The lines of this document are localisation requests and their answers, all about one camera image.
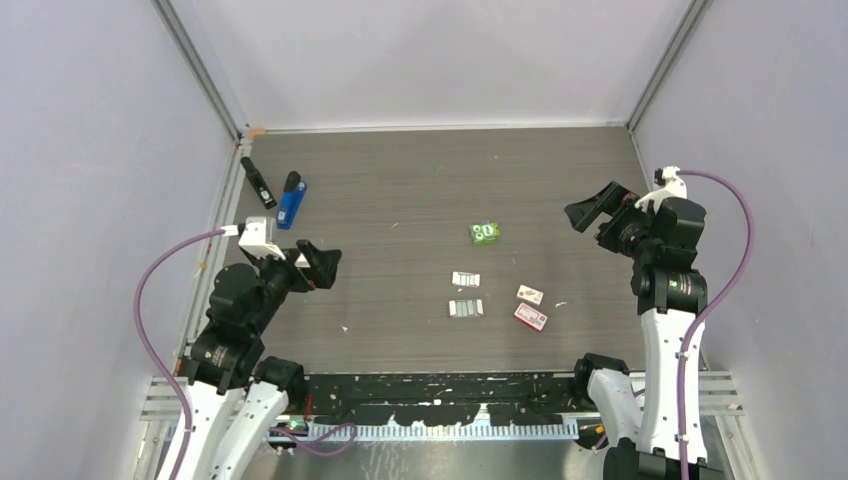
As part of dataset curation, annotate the black stapler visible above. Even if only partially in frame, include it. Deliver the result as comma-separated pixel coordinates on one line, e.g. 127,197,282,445
240,156,277,210

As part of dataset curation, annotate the green owl eraser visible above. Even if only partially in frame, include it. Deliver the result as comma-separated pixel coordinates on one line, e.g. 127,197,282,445
469,222,501,245

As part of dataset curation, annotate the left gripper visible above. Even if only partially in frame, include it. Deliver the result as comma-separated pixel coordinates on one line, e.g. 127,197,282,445
248,237,340,332

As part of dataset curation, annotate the white staple box sleeve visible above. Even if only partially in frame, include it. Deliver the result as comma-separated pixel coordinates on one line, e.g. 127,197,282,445
516,285,544,306

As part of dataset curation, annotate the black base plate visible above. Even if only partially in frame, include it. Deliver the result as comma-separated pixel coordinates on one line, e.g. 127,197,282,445
285,372,597,427

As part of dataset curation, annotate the open staple tray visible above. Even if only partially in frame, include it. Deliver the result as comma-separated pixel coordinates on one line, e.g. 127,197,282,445
448,299,484,318
451,271,481,288

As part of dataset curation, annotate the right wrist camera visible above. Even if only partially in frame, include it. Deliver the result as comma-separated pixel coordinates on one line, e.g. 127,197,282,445
635,166,688,213

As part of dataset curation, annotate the red staple box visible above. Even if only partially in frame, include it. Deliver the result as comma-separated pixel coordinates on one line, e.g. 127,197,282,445
513,303,548,332

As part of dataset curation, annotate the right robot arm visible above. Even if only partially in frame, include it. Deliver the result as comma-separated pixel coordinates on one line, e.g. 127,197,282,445
564,181,721,479

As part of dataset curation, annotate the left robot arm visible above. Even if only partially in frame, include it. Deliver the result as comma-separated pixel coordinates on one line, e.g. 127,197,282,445
159,238,342,479

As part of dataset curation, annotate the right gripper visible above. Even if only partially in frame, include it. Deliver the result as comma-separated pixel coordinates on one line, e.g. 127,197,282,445
566,180,659,261

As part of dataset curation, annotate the upper open staple tray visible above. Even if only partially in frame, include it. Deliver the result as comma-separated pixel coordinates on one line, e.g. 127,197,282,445
451,271,481,288

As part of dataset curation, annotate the blue stapler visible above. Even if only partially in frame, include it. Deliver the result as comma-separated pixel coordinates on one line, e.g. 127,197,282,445
276,170,308,230

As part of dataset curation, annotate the slotted cable duct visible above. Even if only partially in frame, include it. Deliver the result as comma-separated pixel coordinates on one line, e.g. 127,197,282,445
165,421,581,443

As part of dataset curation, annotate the lower open staple tray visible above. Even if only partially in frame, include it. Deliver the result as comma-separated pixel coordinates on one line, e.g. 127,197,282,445
448,299,484,318

